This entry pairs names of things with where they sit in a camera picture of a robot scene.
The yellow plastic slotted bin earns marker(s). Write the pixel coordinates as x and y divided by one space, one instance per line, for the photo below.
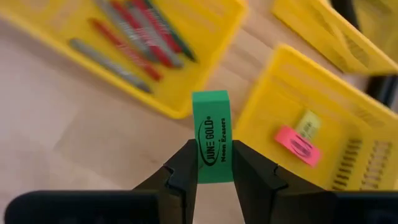
280 93
326 37
202 37

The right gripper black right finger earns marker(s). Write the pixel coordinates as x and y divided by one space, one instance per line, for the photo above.
264 186

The red crayon box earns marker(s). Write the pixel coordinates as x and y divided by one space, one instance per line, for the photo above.
124 48

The yellow eraser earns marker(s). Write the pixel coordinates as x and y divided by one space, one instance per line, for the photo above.
309 124

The pink eraser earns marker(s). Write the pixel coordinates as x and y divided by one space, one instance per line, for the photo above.
298 146

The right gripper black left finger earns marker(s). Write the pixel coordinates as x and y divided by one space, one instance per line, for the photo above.
177 183

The green eraser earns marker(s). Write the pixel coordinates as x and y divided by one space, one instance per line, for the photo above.
213 105

